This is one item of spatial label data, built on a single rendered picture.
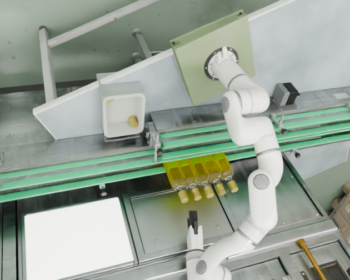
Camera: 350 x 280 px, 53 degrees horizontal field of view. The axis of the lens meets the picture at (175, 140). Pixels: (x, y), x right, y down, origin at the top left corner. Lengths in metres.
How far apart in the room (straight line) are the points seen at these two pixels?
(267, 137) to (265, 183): 0.17
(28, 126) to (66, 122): 0.49
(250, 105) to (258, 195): 0.31
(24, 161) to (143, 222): 0.56
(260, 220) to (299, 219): 0.66
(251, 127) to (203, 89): 0.40
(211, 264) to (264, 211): 0.24
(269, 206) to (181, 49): 0.66
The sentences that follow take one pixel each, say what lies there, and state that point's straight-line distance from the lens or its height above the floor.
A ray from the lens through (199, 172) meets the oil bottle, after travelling 1.57.
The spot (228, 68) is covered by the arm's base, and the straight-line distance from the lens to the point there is 1.40.
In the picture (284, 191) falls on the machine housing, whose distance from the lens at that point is 1.87.
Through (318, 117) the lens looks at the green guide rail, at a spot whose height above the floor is 0.93.
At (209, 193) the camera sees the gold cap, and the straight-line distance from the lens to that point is 1.52.
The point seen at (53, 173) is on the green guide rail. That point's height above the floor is 0.93.
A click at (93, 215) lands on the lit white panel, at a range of 1.59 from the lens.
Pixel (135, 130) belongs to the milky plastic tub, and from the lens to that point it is 1.57.
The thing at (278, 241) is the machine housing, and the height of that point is 1.38.
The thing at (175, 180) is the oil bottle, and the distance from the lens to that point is 1.52.
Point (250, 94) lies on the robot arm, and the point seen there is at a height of 1.10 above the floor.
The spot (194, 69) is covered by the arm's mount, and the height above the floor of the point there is 0.82.
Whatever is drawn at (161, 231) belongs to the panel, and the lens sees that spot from 1.55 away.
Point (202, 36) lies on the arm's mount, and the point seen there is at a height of 0.81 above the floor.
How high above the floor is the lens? 1.92
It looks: 40 degrees down
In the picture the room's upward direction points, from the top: 157 degrees clockwise
